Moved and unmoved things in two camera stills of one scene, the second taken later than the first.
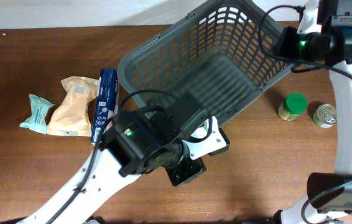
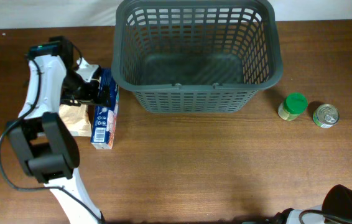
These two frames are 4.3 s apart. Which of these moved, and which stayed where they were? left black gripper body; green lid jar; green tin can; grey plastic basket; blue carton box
Moved: left black gripper body; grey plastic basket
Stayed: green tin can; blue carton box; green lid jar
